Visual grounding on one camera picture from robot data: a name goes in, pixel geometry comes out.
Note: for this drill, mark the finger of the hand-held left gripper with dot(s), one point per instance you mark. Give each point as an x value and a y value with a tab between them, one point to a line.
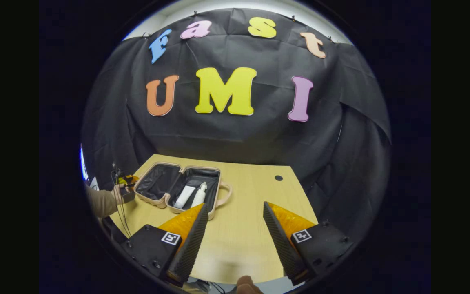
131	179

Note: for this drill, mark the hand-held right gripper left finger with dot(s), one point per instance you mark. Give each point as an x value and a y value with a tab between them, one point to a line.
192	249

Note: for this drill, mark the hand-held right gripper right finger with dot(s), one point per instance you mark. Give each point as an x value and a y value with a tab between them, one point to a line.
282	245

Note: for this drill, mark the pink suitcase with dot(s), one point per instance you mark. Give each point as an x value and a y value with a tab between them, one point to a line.
157	181

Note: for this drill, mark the white pump bottle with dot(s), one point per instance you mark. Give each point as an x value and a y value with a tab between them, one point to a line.
198	198

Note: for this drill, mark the white cream tube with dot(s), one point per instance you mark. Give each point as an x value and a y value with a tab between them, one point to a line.
184	197

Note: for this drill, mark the bright screen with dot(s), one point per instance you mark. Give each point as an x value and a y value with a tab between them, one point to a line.
83	165

